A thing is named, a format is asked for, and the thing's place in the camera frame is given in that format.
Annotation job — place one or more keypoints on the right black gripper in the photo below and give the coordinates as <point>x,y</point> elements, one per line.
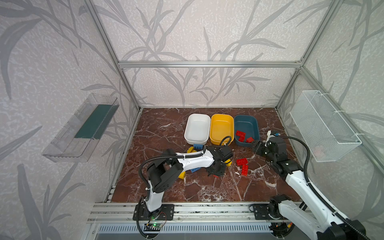
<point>261,147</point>

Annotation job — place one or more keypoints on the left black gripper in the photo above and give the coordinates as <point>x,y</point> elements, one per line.
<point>217,167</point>

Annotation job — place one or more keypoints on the red brick wide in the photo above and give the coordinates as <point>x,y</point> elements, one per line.
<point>241,162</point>

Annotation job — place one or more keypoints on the red small brick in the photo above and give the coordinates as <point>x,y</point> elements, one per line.
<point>241,139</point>
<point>249,140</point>

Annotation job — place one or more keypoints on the red small brick top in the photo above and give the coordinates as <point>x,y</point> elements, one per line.
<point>249,140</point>

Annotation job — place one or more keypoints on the blue brick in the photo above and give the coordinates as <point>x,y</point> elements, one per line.
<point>195,170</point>
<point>198,147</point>

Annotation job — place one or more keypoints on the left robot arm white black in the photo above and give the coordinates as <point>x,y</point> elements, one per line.
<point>160,173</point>

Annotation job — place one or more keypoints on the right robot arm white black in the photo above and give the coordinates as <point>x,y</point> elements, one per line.
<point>326,222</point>

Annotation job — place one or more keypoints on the yellow brick lower centre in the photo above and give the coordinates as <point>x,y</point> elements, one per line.
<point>229,163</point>

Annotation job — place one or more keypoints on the blue brick by white bin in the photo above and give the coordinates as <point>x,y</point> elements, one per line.
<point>198,147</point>

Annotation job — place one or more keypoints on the yellow plastic bin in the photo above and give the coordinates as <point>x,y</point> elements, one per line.
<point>222,126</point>

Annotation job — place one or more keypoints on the yellow curved brick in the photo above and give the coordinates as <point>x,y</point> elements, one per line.
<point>191,150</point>

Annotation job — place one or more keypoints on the white plastic bin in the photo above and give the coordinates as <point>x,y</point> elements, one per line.
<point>197,129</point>

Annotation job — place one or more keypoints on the dark teal plastic bin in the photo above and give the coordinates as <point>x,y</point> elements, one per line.
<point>248,125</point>

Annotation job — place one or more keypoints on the yellow brick far left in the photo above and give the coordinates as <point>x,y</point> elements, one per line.
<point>182,175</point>

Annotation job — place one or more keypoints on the right wiring bundle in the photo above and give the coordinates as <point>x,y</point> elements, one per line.
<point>282,226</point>

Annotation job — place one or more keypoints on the white wire mesh basket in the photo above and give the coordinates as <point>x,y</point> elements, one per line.
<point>327,134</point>

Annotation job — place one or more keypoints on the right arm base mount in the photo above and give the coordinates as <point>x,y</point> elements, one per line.
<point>261,213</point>

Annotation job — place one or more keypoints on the aluminium front rail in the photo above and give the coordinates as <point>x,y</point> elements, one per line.
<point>188,212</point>

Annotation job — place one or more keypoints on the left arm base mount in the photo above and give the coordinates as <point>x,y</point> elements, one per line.
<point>165,212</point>

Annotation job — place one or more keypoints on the left circuit board with wires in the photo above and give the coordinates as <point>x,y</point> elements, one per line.
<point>155,224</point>

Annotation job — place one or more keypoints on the clear plastic wall shelf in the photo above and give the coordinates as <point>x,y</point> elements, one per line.
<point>79,137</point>

